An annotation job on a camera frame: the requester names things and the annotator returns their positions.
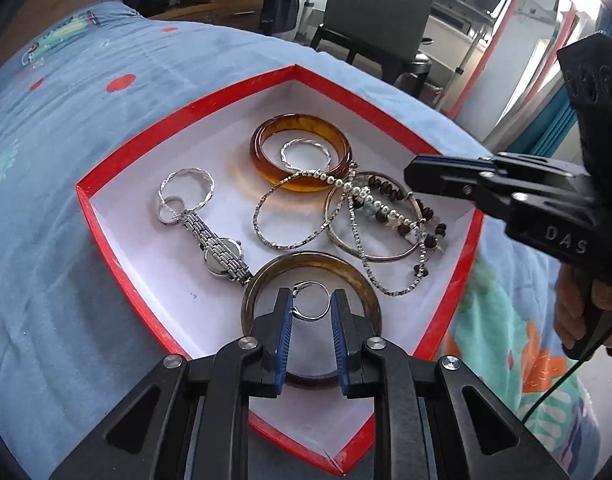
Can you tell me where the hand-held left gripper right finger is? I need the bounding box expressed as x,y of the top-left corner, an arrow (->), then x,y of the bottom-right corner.
330,287 -> 569,480

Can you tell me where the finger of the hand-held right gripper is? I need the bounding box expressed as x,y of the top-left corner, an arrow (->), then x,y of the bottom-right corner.
405,152 -> 589,186
408,175 -> 587,223

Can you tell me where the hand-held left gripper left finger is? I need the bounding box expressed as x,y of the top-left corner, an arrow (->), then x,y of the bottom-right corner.
50,287 -> 294,480

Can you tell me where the small silver ring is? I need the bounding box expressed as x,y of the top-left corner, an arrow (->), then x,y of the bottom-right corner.
290,281 -> 333,322

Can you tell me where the dark brown bangle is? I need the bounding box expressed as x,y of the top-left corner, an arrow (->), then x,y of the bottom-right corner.
241,251 -> 384,391

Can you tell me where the silver chain bracelet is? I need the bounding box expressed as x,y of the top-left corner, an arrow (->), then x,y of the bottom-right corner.
252,172 -> 337,252

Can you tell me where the silver wrist watch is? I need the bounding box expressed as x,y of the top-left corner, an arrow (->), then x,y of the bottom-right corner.
181,212 -> 254,286

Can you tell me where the silver pearl chain necklace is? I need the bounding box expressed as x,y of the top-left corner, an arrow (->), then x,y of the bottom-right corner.
301,160 -> 429,297

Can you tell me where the thin silver bangle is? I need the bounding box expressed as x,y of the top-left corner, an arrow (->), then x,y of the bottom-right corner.
324,171 -> 437,262

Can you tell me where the small twisted silver bracelet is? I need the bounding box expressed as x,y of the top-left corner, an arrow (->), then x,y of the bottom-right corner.
281,139 -> 333,170

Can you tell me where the amber bangle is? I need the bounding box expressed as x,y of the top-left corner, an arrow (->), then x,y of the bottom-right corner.
250,114 -> 353,195

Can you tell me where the red cardboard box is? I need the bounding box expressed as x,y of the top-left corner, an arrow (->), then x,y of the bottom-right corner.
76,63 -> 484,478

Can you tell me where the twisted silver bracelet with clasp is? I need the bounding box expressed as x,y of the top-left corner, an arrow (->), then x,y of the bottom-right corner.
157,169 -> 215,224

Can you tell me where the person's right hand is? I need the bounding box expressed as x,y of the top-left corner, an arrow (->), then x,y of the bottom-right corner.
553,265 -> 612,351

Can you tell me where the black trash bin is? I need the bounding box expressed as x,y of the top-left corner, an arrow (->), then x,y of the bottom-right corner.
408,57 -> 433,97

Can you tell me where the grey desk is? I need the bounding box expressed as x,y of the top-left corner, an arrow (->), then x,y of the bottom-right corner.
276,0 -> 492,51

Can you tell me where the black chair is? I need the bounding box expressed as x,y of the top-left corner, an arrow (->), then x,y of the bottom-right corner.
313,0 -> 437,96

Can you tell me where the dark blue bag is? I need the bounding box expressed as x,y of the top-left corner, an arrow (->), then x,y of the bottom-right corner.
260,0 -> 301,38

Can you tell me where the printed blue blanket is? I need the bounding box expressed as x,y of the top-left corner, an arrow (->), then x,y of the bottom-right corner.
0,0 -> 602,480

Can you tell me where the black cable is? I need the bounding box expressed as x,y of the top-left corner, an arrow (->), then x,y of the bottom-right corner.
518,310 -> 612,423

